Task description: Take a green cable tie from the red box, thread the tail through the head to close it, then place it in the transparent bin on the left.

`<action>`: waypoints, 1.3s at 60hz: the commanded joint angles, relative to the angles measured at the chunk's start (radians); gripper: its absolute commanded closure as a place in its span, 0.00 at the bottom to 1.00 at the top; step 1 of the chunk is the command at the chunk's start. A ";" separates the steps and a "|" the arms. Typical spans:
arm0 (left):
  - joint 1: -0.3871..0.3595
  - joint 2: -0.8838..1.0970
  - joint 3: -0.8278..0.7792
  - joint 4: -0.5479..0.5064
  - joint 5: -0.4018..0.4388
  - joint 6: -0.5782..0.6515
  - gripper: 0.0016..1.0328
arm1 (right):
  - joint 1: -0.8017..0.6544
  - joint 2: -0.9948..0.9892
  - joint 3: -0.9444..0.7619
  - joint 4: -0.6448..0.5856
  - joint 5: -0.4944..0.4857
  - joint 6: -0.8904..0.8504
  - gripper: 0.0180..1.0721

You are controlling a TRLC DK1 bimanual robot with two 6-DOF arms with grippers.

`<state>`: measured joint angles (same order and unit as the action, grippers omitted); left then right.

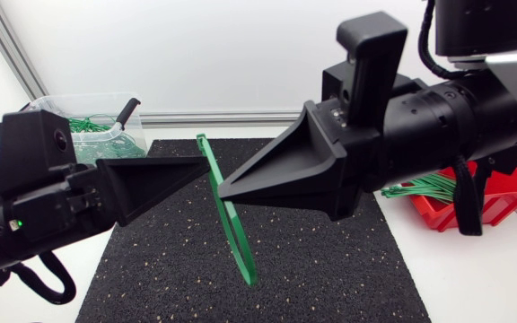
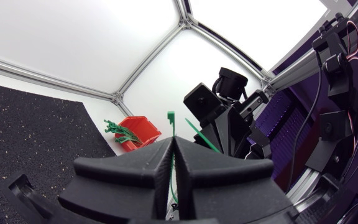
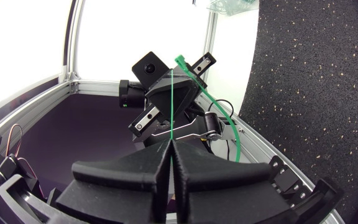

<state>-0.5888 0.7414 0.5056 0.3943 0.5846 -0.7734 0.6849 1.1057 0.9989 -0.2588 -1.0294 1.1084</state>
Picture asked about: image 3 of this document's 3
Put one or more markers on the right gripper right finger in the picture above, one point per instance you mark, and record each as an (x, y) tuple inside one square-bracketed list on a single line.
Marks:
[(222, 189)]

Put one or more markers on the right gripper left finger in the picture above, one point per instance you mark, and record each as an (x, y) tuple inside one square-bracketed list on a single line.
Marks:
[(120, 186)]

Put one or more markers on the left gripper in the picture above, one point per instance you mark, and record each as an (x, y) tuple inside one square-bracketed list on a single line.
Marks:
[(180, 96)]

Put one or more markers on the black speckled mat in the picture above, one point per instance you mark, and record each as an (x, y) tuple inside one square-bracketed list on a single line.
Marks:
[(306, 93)]

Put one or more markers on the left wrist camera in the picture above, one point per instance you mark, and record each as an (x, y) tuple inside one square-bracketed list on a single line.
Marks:
[(149, 68)]

